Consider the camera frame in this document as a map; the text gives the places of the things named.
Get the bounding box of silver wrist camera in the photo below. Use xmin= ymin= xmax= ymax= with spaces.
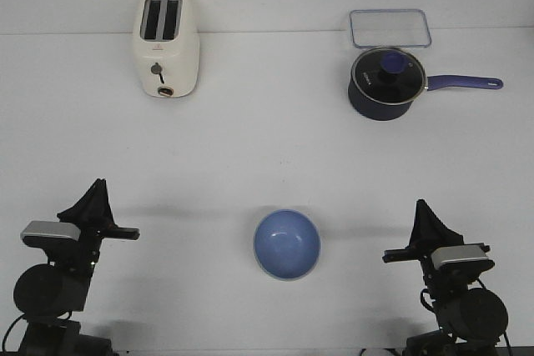
xmin=20 ymin=220 xmax=81 ymax=248
xmin=431 ymin=244 xmax=495 ymax=272

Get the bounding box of cream two-slot toaster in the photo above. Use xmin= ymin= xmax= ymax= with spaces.
xmin=132 ymin=0 xmax=200 ymax=98

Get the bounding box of glass pot lid blue knob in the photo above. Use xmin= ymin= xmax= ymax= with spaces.
xmin=351 ymin=47 xmax=426 ymax=105

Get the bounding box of dark blue saucepan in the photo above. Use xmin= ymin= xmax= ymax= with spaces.
xmin=347 ymin=47 xmax=503 ymax=121

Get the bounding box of clear rectangular food container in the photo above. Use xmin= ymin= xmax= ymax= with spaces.
xmin=349 ymin=8 xmax=432 ymax=49

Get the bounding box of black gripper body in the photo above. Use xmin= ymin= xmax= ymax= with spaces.
xmin=382 ymin=243 xmax=491 ymax=293
xmin=45 ymin=225 xmax=140 ymax=279

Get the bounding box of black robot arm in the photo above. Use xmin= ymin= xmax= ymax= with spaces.
xmin=382 ymin=199 xmax=509 ymax=355
xmin=13 ymin=178 xmax=140 ymax=355

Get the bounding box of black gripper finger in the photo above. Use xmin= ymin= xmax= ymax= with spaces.
xmin=408 ymin=199 xmax=424 ymax=248
xmin=106 ymin=179 xmax=120 ymax=230
xmin=420 ymin=199 xmax=464 ymax=246
xmin=57 ymin=178 xmax=109 ymax=229

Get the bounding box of blue bowl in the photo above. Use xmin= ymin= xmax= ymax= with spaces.
xmin=253 ymin=209 xmax=321 ymax=281

